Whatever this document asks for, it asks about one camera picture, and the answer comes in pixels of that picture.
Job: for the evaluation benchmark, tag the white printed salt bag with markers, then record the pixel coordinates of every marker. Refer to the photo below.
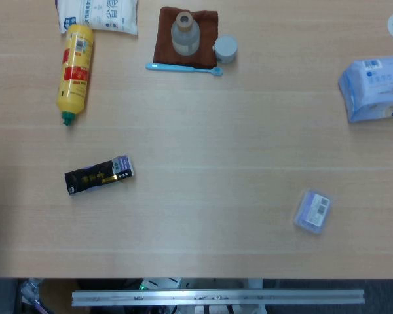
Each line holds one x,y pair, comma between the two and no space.
98,14

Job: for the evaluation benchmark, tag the small grey round jar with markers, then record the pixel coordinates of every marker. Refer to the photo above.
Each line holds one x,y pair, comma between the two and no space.
226,49

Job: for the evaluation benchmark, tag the aluminium profile rail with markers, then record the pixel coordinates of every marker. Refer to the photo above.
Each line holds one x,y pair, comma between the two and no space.
216,297

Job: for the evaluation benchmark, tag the yellow squeeze bottle green cap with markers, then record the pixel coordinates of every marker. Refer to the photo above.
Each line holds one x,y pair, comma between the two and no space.
74,81

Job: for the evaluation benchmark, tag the brown folded cloth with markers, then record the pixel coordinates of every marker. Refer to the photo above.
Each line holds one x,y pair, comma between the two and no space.
163,49

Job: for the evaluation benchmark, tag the frosted glass bottle wooden cap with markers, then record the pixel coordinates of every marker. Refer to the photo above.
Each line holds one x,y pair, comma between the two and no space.
185,36

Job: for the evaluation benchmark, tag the blue wet wipes pack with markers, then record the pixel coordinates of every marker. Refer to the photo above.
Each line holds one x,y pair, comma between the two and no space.
376,88

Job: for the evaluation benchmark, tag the black rectangular paper box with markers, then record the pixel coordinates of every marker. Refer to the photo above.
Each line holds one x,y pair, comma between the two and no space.
95,178

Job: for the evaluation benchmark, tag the clear purple plastic box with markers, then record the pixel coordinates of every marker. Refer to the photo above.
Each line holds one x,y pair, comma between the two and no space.
312,212

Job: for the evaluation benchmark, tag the light blue toothbrush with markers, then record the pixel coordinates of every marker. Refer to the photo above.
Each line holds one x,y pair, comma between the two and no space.
180,68

